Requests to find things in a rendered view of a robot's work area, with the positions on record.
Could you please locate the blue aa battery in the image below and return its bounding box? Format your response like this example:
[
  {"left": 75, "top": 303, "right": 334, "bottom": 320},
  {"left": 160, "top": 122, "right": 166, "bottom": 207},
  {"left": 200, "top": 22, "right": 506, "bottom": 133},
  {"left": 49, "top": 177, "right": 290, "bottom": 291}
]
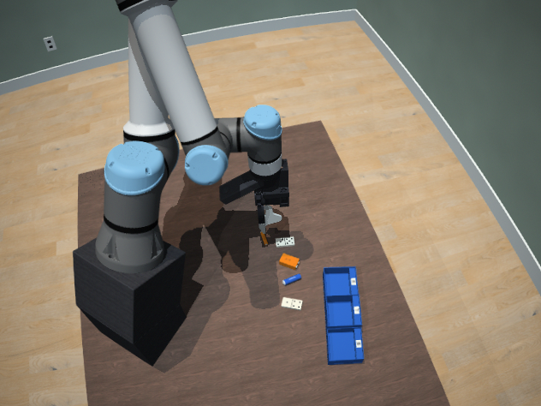
[{"left": 282, "top": 274, "right": 301, "bottom": 285}]

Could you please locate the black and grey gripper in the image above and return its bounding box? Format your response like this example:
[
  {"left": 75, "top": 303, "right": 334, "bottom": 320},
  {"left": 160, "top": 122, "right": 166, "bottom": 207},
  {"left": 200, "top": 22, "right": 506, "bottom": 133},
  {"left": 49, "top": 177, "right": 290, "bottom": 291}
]
[{"left": 250, "top": 159, "right": 289, "bottom": 234}]

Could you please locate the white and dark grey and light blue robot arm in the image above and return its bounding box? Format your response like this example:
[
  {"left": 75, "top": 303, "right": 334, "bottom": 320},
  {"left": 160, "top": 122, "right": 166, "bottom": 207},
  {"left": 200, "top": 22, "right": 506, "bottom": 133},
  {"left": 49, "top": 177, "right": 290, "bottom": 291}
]
[{"left": 95, "top": 0, "right": 282, "bottom": 273}]

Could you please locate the blue rack of three bins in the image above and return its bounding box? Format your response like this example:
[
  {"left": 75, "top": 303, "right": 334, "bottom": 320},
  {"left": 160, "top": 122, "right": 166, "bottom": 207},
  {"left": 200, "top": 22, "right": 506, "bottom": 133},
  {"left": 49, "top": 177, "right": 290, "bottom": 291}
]
[{"left": 323, "top": 266, "right": 364, "bottom": 365}]

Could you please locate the white domino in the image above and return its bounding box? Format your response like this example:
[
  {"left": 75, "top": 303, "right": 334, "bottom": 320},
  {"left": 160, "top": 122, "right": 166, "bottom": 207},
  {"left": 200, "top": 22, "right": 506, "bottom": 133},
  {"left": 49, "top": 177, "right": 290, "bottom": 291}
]
[
  {"left": 282, "top": 297, "right": 302, "bottom": 310},
  {"left": 276, "top": 237, "right": 294, "bottom": 248}
]

